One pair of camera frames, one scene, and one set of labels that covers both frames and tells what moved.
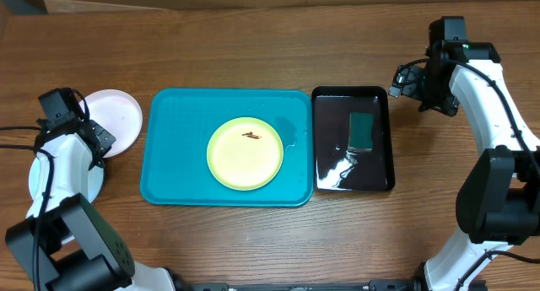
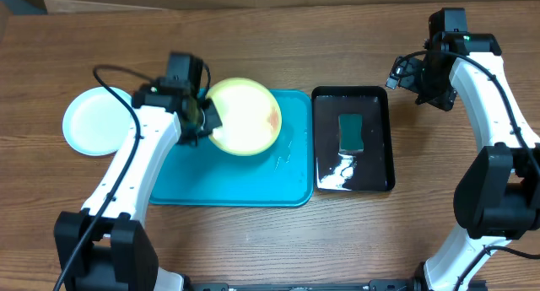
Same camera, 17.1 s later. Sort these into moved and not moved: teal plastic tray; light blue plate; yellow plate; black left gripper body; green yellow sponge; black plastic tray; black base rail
Moved: black left gripper body; yellow plate; light blue plate; green yellow sponge
Not moved: black plastic tray; teal plastic tray; black base rail
